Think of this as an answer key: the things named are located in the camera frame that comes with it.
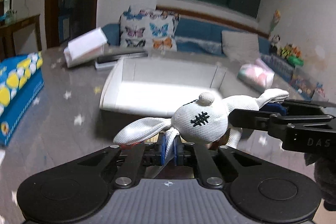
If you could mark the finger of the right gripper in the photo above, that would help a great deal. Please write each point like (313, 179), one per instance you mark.
(252, 120)
(298, 107)

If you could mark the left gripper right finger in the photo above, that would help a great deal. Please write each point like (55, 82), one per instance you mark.
(182, 151)

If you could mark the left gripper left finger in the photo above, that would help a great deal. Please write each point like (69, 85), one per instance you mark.
(155, 150)

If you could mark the white knitted bunny plush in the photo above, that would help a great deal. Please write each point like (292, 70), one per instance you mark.
(204, 120)

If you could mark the pink green tissue pack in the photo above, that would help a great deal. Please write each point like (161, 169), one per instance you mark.
(258, 75)

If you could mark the pile of colourful toys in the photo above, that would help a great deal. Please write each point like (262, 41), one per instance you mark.
(291, 54)

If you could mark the white storage box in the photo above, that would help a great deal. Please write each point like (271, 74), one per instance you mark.
(153, 87)

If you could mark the panda plush toy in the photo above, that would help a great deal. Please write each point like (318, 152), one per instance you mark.
(273, 44)

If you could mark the grey white cushion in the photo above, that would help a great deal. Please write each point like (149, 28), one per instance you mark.
(240, 46)

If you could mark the blue sofa bench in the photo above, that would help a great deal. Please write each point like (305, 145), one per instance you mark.
(191, 36)

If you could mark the black and silver flat box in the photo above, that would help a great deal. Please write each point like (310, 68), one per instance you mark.
(109, 61)

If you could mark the butterfly print pillow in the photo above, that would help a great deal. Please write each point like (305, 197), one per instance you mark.
(149, 29)

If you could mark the white paper tissue bag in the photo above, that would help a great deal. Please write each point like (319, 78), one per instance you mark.
(84, 48)

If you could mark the blue yellow patterned box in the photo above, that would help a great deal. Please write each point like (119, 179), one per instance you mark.
(21, 81)

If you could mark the wooden side table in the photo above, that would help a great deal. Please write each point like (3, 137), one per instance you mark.
(21, 36)

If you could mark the flower decoration on wall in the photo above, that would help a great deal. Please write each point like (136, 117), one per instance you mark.
(275, 20)

